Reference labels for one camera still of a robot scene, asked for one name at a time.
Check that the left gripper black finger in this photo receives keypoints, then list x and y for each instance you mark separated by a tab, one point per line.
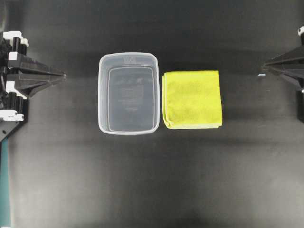
27	64
29	85

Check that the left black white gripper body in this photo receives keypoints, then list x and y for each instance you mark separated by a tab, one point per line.
12	44

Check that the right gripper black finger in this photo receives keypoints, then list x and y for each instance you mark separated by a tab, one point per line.
297	79
292	60

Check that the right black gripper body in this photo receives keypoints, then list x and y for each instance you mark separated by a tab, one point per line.
300	94

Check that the clear plastic container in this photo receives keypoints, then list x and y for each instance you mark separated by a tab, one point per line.
128	93

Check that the yellow folded towel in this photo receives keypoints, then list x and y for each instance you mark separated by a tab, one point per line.
191	100

